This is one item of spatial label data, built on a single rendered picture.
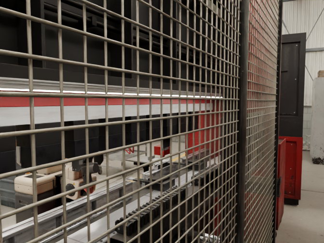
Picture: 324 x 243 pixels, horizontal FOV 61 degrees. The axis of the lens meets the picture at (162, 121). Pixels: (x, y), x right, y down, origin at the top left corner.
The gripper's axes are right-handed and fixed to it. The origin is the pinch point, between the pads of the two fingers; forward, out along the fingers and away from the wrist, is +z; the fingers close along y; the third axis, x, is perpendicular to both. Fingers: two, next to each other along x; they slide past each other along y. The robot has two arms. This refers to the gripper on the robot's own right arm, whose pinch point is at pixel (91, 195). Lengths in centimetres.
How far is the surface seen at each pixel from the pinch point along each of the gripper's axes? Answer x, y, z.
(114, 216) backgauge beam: -50, 64, -3
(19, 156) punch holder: -68, 42, -33
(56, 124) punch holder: -57, 51, -42
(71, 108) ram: -49, 52, -48
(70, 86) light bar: -68, 74, -51
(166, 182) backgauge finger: -14, 67, -6
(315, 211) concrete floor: 265, 105, 112
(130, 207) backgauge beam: -40, 64, -3
